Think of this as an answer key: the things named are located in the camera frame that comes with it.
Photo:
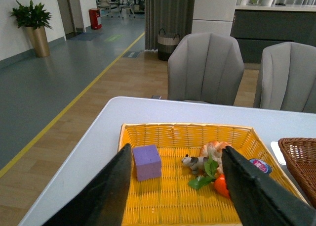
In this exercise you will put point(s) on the grey upholstered chair right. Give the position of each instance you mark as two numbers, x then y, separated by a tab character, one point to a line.
287	78

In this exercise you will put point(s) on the grey upholstered chair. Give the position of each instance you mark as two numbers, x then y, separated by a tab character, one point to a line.
205	67
287	78

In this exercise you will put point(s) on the grey upholstered chair left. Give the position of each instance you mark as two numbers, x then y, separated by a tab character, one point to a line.
205	67

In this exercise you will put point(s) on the purple foam cube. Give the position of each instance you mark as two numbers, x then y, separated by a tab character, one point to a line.
148	162

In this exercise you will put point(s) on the toy croissant bread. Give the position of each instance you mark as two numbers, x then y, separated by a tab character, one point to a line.
214	149

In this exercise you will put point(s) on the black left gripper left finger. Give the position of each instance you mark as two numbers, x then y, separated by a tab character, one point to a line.
102	202

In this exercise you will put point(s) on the orange toy carrot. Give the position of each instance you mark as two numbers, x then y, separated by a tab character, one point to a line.
219	182

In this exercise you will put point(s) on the striped laundry basket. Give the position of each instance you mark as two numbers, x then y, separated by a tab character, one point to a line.
167	42

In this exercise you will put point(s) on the brown wicker basket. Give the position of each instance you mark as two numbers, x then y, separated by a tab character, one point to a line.
300	156

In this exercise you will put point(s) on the dark counter cabinet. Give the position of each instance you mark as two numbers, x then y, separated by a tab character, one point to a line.
256	27

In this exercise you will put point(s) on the white pillar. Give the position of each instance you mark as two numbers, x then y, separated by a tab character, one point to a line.
213	16

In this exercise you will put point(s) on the small panda figurine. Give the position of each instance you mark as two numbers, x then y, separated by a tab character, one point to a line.
196	164

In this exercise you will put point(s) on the yellow woven basket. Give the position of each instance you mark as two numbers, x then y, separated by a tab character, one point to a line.
169	200

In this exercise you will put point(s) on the dark grey curtain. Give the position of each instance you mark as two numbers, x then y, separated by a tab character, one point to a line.
174	16

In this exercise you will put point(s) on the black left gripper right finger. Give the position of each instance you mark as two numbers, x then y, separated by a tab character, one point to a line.
258	199

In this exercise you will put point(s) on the small jam jar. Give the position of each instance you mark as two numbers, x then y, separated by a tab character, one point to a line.
261	165

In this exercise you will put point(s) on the potted plant gold vase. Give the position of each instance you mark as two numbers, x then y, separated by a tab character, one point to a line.
35	19

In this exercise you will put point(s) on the red bin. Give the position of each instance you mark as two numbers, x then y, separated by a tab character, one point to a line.
95	18

